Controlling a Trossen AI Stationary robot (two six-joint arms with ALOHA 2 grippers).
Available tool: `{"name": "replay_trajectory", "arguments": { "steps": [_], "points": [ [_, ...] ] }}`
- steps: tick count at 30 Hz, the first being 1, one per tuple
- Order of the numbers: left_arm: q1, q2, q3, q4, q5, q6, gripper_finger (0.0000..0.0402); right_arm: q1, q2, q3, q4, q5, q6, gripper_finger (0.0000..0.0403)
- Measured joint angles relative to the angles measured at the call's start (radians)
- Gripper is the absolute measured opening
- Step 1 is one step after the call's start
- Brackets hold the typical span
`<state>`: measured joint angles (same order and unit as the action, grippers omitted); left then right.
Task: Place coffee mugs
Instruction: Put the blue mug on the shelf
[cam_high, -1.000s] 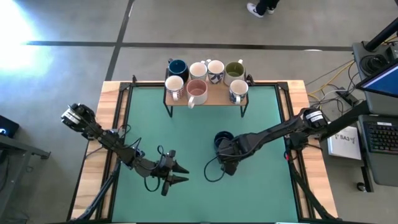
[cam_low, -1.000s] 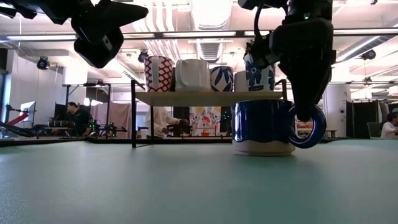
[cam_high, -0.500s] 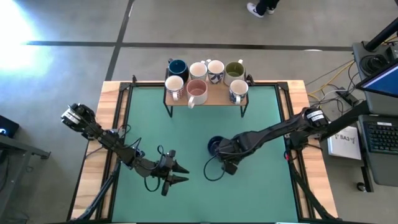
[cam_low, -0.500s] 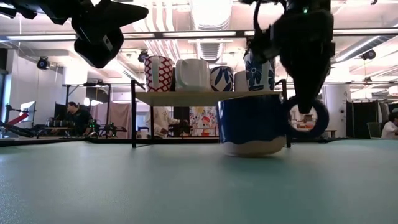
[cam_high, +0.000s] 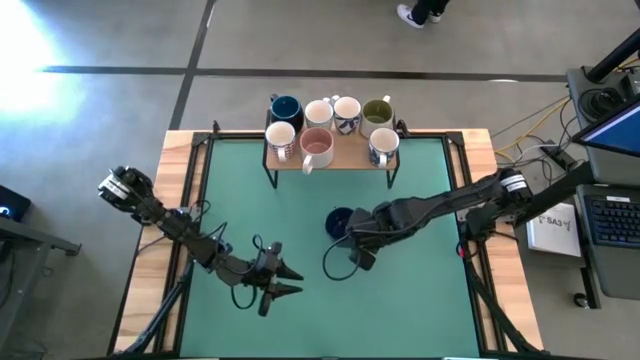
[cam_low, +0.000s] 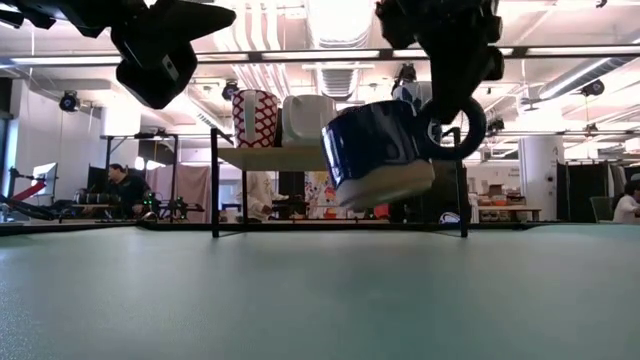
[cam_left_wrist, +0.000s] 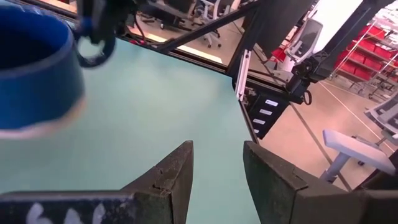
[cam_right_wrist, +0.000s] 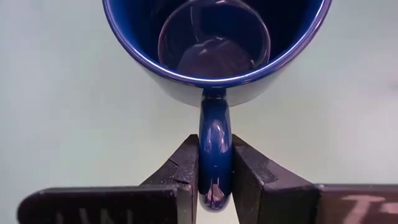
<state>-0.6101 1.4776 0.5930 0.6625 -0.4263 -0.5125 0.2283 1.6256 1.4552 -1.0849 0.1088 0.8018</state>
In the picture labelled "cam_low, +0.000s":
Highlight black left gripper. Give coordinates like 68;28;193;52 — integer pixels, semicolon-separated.
110;2;237;110

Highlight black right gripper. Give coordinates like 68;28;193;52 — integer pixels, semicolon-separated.
375;0;505;125

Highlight white mug blue pattern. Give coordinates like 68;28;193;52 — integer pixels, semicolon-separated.
391;81;422;107

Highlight dark blue mug cream base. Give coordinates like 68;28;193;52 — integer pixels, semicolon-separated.
321;97;488;211

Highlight red white patterned mug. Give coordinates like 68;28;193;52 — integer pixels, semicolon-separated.
231;88;280;149

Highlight small white ceramic mug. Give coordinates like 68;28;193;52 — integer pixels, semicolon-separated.
281;93;340;148

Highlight white round column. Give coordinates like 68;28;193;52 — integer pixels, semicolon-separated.
519;135;558;222

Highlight wooden background table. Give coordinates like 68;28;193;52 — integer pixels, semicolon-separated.
474;203;544;223

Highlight wooden shelf riser black legs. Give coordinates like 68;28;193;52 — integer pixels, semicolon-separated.
209;127;471;239

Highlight black partition screen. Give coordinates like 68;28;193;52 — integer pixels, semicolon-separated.
556;159;615;224

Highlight person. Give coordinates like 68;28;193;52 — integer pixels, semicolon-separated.
106;162;152;220
612;179;640;225
245;170;290;223

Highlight grey chair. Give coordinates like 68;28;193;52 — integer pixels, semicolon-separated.
589;195;617;224

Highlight white background monitor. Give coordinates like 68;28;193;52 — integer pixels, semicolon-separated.
30;161;59;197

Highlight red bar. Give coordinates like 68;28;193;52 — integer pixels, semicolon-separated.
7;180;47;202

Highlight green table mat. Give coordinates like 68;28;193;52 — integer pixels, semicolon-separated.
0;224;640;360

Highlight black ceiling light rail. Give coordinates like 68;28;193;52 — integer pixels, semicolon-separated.
0;45;640;65

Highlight silver ceiling duct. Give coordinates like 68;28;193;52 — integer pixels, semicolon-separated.
539;54;640;101

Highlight black tall stand frame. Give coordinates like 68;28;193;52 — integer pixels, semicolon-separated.
101;132;180;221

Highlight black metal table frame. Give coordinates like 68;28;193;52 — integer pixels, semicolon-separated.
0;218;640;239

